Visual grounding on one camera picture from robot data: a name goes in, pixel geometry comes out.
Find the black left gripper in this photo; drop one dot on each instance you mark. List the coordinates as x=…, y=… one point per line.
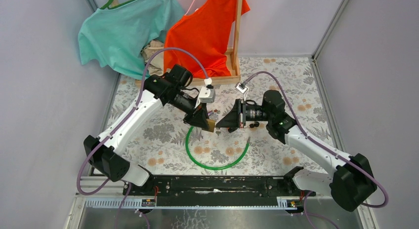
x=197, y=116

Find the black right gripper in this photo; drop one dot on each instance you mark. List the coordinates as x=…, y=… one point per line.
x=233, y=119

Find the slotted metal cable rail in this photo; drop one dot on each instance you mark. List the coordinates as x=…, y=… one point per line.
x=142, y=203

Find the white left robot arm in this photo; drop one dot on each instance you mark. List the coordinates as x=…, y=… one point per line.
x=105, y=152

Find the teal t-shirt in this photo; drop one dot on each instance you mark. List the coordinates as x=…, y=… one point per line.
x=115, y=37

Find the orange t-shirt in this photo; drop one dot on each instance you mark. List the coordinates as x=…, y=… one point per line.
x=201, y=39

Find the pink clothes hanger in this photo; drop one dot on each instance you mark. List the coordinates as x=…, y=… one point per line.
x=190, y=7

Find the wooden clothes rack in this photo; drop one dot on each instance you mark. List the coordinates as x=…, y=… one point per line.
x=232, y=51

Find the green clothes hanger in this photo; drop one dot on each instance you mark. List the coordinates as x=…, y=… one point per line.
x=121, y=0

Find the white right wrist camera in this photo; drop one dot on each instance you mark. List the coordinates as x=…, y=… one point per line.
x=243, y=89

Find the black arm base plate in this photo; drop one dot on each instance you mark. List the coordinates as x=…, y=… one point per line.
x=219, y=190

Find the black head keys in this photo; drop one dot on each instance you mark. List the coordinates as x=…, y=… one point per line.
x=254, y=125

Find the beige crumpled cloth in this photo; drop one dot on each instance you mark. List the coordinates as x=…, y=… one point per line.
x=156, y=66

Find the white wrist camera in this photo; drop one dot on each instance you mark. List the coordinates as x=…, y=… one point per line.
x=243, y=89
x=206, y=93

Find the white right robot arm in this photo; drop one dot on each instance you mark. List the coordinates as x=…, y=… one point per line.
x=347, y=179

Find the brass padlock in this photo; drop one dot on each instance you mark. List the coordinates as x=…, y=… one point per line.
x=211, y=125

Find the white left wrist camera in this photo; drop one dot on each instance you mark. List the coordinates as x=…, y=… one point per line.
x=206, y=93

